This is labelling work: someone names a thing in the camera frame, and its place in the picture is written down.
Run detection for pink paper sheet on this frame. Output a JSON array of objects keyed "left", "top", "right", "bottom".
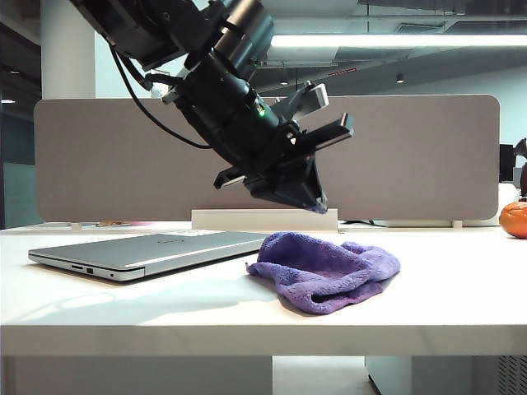
[{"left": 80, "top": 221, "right": 158, "bottom": 228}]

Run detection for black monitor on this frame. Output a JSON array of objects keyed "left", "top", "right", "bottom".
[{"left": 499, "top": 144, "right": 516, "bottom": 183}]

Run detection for orange tangerine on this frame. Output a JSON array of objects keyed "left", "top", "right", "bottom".
[{"left": 498, "top": 201, "right": 527, "bottom": 239}]

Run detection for purple microfibre rag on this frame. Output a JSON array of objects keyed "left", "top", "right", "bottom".
[{"left": 245, "top": 231, "right": 402, "bottom": 318}]

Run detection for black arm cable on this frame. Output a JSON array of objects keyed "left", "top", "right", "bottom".
[{"left": 107, "top": 39, "right": 213, "bottom": 151}]

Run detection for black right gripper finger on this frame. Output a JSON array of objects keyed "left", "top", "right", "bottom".
[
  {"left": 274, "top": 152, "right": 329, "bottom": 215},
  {"left": 245, "top": 174, "right": 306, "bottom": 211}
]

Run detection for grey perforated cabinet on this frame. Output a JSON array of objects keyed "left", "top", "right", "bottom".
[{"left": 365, "top": 355, "right": 527, "bottom": 395}]

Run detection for silver closed laptop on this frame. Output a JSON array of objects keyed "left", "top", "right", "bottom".
[{"left": 27, "top": 230, "right": 269, "bottom": 284}]

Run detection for dark maroon figure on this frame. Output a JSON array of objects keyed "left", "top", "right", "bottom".
[{"left": 515, "top": 137, "right": 527, "bottom": 199}]

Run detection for grey fabric desk divider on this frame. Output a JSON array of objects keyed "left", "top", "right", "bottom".
[{"left": 33, "top": 94, "right": 501, "bottom": 224}]

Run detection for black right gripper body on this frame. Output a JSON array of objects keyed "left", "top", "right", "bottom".
[{"left": 196, "top": 91, "right": 356, "bottom": 190}]

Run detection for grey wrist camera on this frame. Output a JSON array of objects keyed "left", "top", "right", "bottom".
[{"left": 283, "top": 81, "right": 331, "bottom": 123}]

